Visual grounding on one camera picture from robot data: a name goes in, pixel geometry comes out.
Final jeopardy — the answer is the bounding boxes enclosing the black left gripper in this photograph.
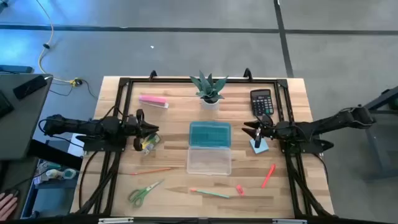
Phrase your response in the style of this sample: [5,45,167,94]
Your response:
[124,115,160,138]

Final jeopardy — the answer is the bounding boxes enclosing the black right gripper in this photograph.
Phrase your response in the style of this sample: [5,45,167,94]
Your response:
[241,121,292,141]

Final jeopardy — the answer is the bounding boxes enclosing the green yellow crayon box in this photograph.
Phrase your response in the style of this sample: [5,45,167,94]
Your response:
[141,133,162,156]

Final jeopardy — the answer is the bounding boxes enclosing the blue sticky note pad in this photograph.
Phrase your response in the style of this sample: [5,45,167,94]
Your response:
[249,138,271,155]

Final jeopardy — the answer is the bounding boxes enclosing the green pencil orange eraser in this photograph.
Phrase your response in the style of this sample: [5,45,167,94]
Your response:
[189,187,231,199]

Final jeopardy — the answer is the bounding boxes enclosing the black calculator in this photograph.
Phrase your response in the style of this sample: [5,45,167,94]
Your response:
[249,88,275,117]

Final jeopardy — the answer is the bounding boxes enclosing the pink stapler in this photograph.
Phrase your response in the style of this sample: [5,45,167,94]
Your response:
[138,94,170,110]

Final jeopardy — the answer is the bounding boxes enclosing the white plant pot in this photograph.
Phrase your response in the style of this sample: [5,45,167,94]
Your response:
[200,97,220,111]

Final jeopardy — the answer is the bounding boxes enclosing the red orange pen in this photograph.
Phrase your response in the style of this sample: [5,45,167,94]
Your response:
[261,163,277,190]

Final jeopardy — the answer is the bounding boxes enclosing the clear pencil case teal lid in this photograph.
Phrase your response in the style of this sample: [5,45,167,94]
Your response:
[186,121,233,176]

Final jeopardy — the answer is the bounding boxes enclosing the green snake plant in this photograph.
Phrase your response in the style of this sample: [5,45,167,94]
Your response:
[189,70,229,105]

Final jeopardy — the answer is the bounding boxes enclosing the white teal tape dispenser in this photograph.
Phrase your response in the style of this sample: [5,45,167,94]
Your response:
[45,167,78,182]

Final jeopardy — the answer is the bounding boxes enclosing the blue storage crate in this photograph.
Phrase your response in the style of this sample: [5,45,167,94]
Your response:
[19,157,79,219]

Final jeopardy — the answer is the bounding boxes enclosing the grey side table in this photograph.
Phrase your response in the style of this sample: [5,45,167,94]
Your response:
[0,73,54,161]

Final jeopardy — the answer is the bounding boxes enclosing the black phone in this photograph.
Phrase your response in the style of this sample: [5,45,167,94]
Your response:
[12,75,49,101]

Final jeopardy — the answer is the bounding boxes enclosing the dark blue side cart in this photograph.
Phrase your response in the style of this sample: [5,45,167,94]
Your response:
[363,85,398,180]

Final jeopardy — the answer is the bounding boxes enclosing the dark blue flat device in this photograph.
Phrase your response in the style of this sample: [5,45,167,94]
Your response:
[0,64,35,75]

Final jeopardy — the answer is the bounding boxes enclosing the black keyboard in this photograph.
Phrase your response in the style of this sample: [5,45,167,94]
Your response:
[0,90,15,119]

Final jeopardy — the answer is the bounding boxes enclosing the person's hand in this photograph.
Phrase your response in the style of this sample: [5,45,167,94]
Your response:
[0,192,19,222]

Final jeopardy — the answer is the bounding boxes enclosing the black aluminium table frame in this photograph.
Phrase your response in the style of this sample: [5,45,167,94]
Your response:
[73,67,336,219]

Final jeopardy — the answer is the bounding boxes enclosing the green handled scissors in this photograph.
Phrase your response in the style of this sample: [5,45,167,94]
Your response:
[127,179,165,208]

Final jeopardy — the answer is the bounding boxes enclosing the silver metal bracket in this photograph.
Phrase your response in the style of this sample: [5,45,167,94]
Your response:
[272,218,308,224]
[98,217,135,224]

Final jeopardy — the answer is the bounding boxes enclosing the white floor cable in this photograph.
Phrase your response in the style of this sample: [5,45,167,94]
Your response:
[35,0,82,85]

